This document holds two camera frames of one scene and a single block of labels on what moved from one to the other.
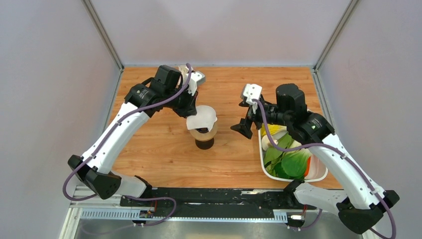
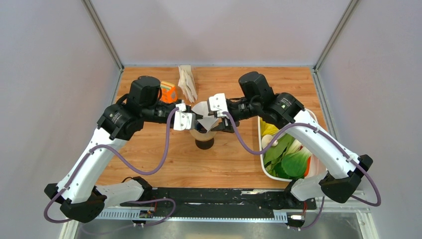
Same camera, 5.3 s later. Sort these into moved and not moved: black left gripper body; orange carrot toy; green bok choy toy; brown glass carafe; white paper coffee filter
Moved: white paper coffee filter; black left gripper body
Not moved: orange carrot toy; brown glass carafe; green bok choy toy
